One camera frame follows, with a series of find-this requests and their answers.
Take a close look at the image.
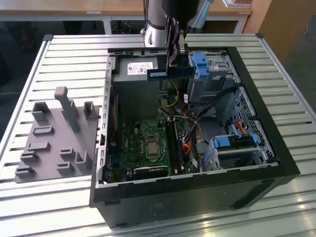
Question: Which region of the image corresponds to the grey metal drive cage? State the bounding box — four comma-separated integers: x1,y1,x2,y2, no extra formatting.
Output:
187,53,241,105

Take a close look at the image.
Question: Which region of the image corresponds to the black graphics card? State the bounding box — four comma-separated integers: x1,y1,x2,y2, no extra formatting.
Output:
133,165,169,179

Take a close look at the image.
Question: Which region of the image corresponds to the blue RAM stick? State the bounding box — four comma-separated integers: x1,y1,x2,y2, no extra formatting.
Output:
147,66,194,80

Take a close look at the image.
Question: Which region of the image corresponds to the CPU socket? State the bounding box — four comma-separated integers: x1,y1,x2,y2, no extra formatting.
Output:
144,137,163,162

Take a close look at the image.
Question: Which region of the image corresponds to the blue disk carrier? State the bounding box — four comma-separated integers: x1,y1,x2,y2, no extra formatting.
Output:
213,134,259,150

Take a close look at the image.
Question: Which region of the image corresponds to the green motherboard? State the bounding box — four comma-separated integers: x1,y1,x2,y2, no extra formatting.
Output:
108,118,198,184

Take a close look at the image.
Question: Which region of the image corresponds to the black chair base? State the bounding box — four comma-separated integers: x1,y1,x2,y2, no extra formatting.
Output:
110,21,139,34

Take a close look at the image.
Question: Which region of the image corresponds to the silver CPU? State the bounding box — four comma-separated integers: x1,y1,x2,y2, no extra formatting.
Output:
147,142,160,156

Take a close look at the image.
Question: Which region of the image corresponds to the blue plastic drive bracket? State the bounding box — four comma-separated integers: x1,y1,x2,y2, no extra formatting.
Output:
194,53,210,78

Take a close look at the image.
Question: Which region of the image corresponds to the black PC case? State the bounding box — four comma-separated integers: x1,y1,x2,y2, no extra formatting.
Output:
88,46,301,229

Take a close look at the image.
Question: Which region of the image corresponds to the metal disk bay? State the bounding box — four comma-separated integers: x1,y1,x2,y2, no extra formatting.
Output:
209,134,271,171

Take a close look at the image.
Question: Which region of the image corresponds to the grey power supply unit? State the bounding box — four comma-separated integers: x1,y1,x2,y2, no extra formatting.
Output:
112,56,161,119

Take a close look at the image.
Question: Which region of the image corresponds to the black cable bundle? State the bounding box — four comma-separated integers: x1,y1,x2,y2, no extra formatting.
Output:
186,85,238,124

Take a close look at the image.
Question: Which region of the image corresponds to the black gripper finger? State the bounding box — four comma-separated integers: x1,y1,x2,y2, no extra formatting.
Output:
173,19,185,67
165,15,177,75

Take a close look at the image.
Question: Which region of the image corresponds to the grey parts rack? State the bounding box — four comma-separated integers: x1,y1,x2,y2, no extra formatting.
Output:
14,86,101,184

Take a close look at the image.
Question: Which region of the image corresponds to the yellow black power wire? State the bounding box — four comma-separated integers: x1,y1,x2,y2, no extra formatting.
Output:
158,79,180,110

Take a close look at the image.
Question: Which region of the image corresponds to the red data cable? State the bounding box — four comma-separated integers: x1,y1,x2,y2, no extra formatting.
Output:
235,121,248,136

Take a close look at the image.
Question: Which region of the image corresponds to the metal socket cover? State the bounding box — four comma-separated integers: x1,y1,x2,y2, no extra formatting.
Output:
145,137,162,161

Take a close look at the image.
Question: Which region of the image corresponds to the blue port connector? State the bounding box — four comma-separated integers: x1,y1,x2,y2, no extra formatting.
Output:
110,155,121,171

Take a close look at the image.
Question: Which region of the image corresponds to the wooden cabinet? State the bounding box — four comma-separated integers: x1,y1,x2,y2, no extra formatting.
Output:
243,0,316,64

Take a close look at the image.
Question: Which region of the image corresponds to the thin red wire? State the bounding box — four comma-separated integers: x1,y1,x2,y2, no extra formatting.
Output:
110,95,119,147

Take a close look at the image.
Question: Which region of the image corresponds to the wooden desk white frame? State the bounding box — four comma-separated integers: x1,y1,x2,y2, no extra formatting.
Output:
0,0,252,35

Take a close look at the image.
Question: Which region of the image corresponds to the round grey speaker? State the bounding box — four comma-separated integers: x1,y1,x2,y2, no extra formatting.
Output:
197,140,210,156

